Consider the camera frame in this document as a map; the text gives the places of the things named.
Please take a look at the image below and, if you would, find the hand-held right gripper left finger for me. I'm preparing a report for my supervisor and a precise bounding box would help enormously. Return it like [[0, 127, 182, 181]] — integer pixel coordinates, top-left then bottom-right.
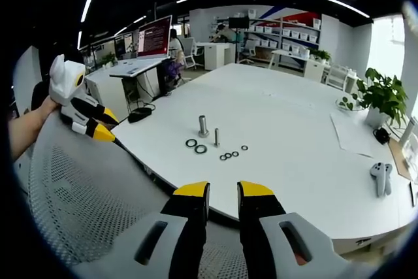
[[80, 180, 212, 279]]

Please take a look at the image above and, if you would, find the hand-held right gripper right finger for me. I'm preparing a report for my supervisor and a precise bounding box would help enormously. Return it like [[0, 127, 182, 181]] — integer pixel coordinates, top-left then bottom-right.
[[236, 180, 360, 279]]

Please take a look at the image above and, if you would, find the large threaded stud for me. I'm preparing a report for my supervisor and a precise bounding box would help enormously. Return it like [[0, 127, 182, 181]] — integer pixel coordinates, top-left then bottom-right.
[[197, 114, 210, 139]]

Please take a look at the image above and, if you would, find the grey mesh office chair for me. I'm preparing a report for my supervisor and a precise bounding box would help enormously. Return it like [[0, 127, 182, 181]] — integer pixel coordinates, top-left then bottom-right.
[[27, 108, 244, 279]]

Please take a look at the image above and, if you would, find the white standing desk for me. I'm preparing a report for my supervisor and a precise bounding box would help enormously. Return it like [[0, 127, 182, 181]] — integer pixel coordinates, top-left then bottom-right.
[[108, 57, 171, 112]]

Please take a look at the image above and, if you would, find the large monitor with red screen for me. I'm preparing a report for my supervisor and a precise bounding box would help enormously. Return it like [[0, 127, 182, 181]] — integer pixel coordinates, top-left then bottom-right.
[[136, 14, 173, 60]]

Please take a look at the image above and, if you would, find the white office chair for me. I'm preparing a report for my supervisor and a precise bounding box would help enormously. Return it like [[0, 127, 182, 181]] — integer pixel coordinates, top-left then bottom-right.
[[180, 37, 198, 70]]

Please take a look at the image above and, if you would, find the white paper sheet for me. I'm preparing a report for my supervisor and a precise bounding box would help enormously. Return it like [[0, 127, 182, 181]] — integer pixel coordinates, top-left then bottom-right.
[[329, 112, 376, 159]]

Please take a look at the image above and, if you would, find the grey handheld controller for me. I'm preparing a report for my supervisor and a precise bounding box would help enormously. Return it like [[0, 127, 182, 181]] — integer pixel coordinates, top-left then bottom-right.
[[369, 162, 387, 199], [382, 163, 394, 195]]

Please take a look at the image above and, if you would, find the white cabinet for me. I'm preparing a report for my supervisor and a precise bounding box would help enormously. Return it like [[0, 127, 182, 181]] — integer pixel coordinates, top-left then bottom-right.
[[203, 41, 236, 71]]

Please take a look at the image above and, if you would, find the small plant in glass vase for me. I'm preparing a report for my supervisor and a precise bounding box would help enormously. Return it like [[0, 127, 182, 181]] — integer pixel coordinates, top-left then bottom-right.
[[335, 93, 364, 112]]

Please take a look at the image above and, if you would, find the small black device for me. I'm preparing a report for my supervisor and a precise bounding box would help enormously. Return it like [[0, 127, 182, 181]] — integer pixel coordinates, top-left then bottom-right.
[[372, 126, 392, 145]]

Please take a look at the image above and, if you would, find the brown cardboard sheet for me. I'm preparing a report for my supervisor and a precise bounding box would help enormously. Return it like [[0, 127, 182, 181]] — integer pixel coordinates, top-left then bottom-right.
[[387, 140, 413, 181]]

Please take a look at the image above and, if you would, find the white slatted chair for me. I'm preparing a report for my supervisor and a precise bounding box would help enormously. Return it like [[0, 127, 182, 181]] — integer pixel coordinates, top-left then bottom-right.
[[325, 64, 352, 93]]

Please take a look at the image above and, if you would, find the green plant in white pot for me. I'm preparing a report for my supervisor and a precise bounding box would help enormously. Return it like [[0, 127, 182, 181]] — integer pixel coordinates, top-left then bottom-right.
[[351, 67, 410, 130]]

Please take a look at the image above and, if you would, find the shelf with white bins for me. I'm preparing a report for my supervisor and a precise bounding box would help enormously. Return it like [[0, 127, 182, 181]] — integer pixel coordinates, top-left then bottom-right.
[[243, 13, 323, 64]]

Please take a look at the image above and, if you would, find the black pouch with cable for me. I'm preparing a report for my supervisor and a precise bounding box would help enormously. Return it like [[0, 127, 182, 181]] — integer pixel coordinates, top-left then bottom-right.
[[127, 102, 157, 124]]

